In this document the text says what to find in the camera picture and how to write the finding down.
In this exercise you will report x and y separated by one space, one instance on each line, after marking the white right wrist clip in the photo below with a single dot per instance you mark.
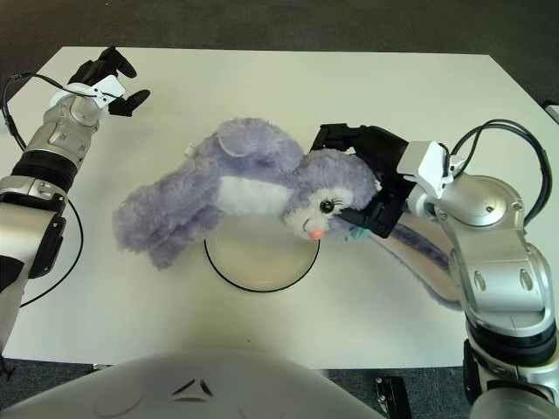
428 168

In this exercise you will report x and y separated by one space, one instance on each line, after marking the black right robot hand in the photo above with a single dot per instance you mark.
380 148

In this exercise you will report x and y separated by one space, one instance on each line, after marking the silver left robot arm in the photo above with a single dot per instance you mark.
39 174

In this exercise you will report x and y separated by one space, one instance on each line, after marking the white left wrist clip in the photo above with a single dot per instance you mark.
109 89

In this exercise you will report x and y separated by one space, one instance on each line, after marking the black under-table bracket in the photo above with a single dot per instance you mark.
393 397

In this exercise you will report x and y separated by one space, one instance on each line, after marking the purple plush bunny doll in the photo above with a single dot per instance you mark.
244 192

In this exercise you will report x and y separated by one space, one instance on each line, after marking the white neighbouring table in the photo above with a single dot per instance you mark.
552 109

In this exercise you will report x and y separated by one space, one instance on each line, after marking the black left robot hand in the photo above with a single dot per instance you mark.
100 67

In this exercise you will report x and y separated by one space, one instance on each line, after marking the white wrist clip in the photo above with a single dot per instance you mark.
109 89
428 168

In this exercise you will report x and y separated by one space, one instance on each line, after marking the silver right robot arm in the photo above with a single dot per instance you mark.
493 244

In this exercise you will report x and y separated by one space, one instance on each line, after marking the white plate with black rim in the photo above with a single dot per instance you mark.
262 266

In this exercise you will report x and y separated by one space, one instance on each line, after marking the grey robot torso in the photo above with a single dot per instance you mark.
196 388

